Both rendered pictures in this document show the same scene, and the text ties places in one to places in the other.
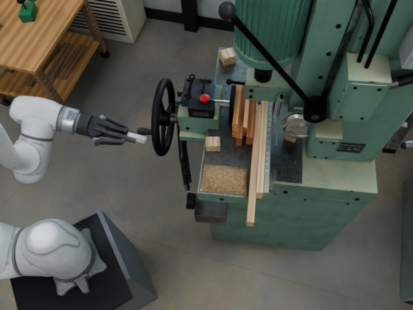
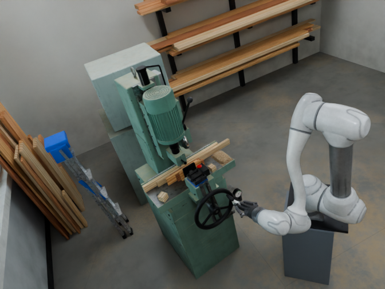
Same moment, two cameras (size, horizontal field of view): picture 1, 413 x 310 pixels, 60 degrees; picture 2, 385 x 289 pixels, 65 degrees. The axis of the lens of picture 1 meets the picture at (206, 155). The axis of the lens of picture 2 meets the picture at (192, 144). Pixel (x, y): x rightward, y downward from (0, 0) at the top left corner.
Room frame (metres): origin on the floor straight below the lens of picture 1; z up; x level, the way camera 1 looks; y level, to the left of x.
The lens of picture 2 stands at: (1.53, 1.13, 2.23)
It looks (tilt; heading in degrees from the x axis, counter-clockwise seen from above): 36 degrees down; 233
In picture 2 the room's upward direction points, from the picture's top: 15 degrees counter-clockwise
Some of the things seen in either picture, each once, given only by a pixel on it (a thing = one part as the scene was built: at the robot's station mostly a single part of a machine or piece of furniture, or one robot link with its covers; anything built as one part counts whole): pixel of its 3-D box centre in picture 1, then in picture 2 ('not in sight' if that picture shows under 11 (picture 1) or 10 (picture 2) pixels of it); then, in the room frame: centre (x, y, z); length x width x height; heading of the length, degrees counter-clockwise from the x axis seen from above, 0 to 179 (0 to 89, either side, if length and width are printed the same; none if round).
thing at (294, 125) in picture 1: (303, 125); (183, 141); (0.54, -0.29, 1.02); 0.12 x 0.03 x 0.12; 77
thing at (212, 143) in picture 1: (212, 144); (212, 167); (0.57, -0.03, 0.92); 0.04 x 0.04 x 0.03; 83
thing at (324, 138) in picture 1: (323, 136); (183, 135); (0.50, -0.34, 1.02); 0.09 x 0.07 x 0.12; 167
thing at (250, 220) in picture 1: (256, 134); (194, 161); (0.59, -0.17, 0.92); 0.60 x 0.02 x 0.04; 167
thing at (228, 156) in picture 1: (225, 117); (194, 181); (0.70, -0.08, 0.87); 0.61 x 0.30 x 0.06; 167
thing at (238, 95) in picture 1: (236, 110); (191, 170); (0.67, -0.11, 0.94); 0.16 x 0.02 x 0.08; 167
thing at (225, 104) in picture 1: (223, 103); (192, 173); (0.70, -0.07, 0.95); 0.09 x 0.07 x 0.09; 167
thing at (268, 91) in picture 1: (267, 87); (176, 155); (0.69, -0.21, 1.03); 0.14 x 0.07 x 0.09; 77
